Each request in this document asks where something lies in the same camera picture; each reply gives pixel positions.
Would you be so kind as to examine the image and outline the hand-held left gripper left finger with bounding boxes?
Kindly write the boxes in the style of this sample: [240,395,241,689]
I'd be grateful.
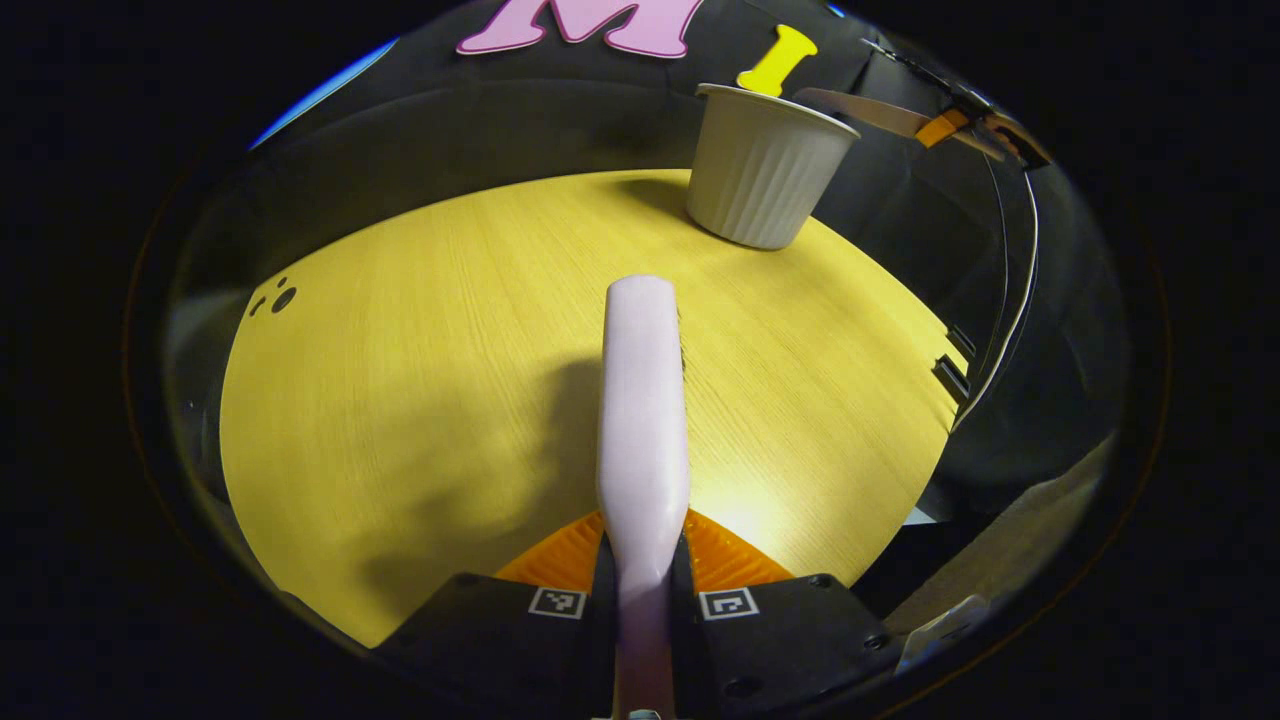
[375,510,617,720]

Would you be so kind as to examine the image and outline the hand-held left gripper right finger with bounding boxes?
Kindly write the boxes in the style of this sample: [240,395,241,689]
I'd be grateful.
[670,508,903,720]

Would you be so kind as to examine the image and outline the pink dustpan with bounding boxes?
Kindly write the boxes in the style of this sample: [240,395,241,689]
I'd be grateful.
[794,86,937,140]

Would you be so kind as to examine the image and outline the white ribbed garbage bin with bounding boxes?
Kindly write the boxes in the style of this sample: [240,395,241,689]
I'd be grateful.
[685,83,862,251]

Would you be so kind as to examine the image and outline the small pink broom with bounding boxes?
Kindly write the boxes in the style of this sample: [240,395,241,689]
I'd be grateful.
[595,275,692,720]

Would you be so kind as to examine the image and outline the white cable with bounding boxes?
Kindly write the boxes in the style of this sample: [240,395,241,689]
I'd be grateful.
[948,168,1043,433]

